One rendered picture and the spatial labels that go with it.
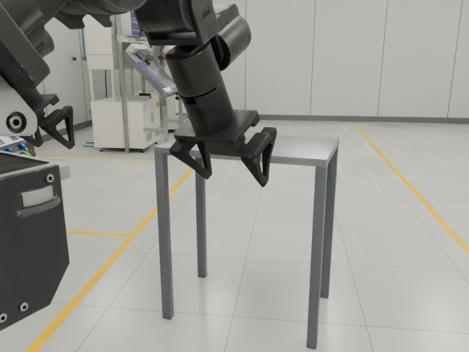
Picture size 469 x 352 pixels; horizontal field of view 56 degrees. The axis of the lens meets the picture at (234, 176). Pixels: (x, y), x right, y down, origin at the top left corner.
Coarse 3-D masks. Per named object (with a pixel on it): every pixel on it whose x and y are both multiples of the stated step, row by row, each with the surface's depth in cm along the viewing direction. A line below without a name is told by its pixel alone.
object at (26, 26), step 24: (0, 0) 29; (24, 0) 30; (48, 0) 33; (0, 24) 27; (24, 24) 30; (0, 48) 28; (24, 48) 28; (0, 72) 30; (24, 72) 29; (48, 72) 30
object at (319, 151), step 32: (160, 160) 180; (288, 160) 162; (320, 160) 159; (160, 192) 184; (320, 192) 162; (160, 224) 188; (320, 224) 165; (160, 256) 192; (320, 256) 168; (320, 288) 217
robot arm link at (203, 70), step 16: (176, 48) 50; (192, 48) 50; (208, 48) 50; (176, 64) 50; (192, 64) 50; (208, 64) 51; (176, 80) 52; (192, 80) 51; (208, 80) 51; (192, 96) 53
